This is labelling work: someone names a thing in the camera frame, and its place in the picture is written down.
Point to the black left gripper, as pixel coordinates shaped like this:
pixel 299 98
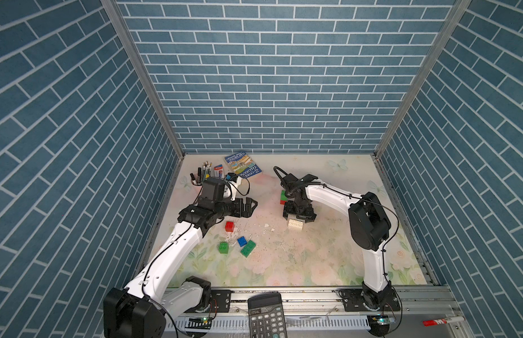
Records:
pixel 247 210

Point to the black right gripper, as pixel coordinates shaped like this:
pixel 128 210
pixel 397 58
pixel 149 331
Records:
pixel 305 216

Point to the white lego plate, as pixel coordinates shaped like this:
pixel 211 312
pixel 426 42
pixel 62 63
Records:
pixel 295 224

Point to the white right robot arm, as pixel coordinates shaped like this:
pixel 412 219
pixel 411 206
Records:
pixel 369 226

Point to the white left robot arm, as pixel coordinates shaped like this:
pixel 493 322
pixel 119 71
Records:
pixel 173 262

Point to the blue small lego brick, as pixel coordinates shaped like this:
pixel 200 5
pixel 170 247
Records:
pixel 242 241

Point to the green square lego brick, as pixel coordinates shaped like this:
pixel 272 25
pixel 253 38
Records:
pixel 223 247

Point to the green long lego brick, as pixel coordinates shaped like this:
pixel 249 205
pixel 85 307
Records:
pixel 248 248

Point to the HB pencil box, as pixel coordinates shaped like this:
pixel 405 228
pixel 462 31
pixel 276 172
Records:
pixel 219 171

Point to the pink metal pencil bucket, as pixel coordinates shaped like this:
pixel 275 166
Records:
pixel 195 180

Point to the blue Treehouse paperback book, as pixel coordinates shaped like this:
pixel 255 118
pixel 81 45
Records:
pixel 241 164

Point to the bundle of pencils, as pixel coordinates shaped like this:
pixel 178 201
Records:
pixel 203 172

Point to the black calculator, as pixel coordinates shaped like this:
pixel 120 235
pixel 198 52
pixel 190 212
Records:
pixel 266 316

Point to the red white marker pen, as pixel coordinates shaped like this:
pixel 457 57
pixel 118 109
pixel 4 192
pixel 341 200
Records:
pixel 444 321

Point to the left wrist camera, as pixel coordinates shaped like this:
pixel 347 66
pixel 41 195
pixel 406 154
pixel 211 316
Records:
pixel 233 181

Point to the aluminium corner post left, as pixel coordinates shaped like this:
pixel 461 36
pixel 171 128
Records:
pixel 119 24

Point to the aluminium corner post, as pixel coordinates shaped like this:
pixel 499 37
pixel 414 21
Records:
pixel 455 14
pixel 119 24

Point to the aluminium corner post right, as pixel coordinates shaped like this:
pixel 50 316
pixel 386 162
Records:
pixel 455 14

